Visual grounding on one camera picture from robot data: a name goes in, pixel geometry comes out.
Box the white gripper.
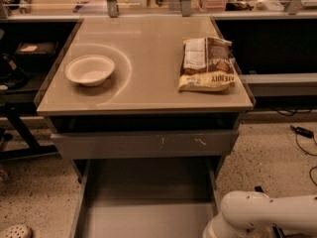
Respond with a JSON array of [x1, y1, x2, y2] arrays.
[[202, 213, 248, 238]]

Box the grey drawer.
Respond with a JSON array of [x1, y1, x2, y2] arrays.
[[69, 158, 218, 238], [52, 130, 239, 160]]

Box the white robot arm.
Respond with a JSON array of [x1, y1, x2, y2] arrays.
[[202, 190, 317, 238]]

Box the grey top drawer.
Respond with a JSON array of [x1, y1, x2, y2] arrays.
[[52, 130, 239, 160]]

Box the black power adapter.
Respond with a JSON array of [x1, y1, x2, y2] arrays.
[[290, 125, 314, 138]]

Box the brown yellow snack bag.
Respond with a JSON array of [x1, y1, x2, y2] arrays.
[[178, 37, 235, 92]]

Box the white perforated clog shoe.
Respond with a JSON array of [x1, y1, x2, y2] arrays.
[[0, 224, 33, 238]]

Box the white paper bowl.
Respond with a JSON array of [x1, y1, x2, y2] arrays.
[[65, 55, 115, 87]]

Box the black bag on shelf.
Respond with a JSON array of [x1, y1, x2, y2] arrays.
[[14, 42, 58, 72]]

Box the black left table frame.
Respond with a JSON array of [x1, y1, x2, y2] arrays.
[[0, 102, 57, 161]]

